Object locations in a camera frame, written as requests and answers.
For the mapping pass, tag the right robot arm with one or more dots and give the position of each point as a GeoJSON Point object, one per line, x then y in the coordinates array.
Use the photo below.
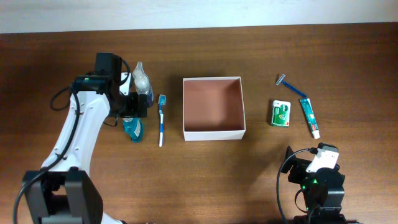
{"type": "Point", "coordinates": [322, 201]}

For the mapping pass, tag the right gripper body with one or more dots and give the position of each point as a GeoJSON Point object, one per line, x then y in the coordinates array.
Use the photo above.
{"type": "Point", "coordinates": [296, 168]}

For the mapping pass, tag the teal toothpaste tube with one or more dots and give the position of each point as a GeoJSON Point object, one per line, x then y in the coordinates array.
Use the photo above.
{"type": "Point", "coordinates": [310, 117]}

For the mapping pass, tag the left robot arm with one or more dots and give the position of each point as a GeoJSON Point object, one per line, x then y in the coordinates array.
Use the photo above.
{"type": "Point", "coordinates": [61, 191]}

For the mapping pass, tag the blue white toothbrush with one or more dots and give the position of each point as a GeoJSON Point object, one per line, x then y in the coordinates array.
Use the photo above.
{"type": "Point", "coordinates": [161, 103]}

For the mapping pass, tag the blue disposable razor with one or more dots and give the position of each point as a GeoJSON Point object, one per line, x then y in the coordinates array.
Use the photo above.
{"type": "Point", "coordinates": [281, 81]}

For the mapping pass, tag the teal mouthwash bottle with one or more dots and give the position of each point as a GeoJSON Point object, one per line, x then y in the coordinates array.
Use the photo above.
{"type": "Point", "coordinates": [134, 128]}

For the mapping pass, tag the white cardboard box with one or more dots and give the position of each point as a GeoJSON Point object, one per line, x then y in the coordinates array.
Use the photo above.
{"type": "Point", "coordinates": [213, 109]}

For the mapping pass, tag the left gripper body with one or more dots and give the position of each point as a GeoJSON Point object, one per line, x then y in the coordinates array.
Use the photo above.
{"type": "Point", "coordinates": [142, 104]}

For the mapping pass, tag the green soap box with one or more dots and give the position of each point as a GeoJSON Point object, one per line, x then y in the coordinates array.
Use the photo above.
{"type": "Point", "coordinates": [280, 113]}

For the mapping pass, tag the clear blue spray bottle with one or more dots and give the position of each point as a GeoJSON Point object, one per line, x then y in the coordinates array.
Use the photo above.
{"type": "Point", "coordinates": [142, 83]}

